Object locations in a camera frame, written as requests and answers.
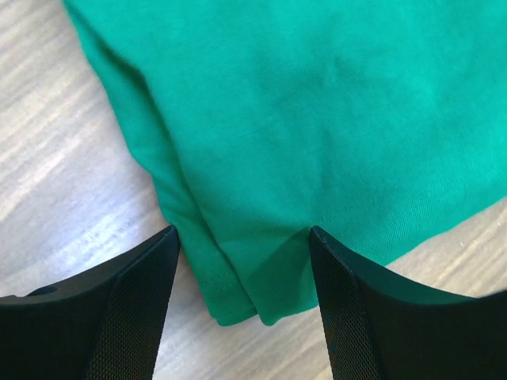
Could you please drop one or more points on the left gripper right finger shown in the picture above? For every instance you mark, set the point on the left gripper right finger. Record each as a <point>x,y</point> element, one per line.
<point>381,325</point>

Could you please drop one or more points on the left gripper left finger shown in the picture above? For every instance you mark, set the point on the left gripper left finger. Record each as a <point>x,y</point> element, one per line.
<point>103,323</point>

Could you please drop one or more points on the green t shirt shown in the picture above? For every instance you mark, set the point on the green t shirt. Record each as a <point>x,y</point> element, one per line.
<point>382,122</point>

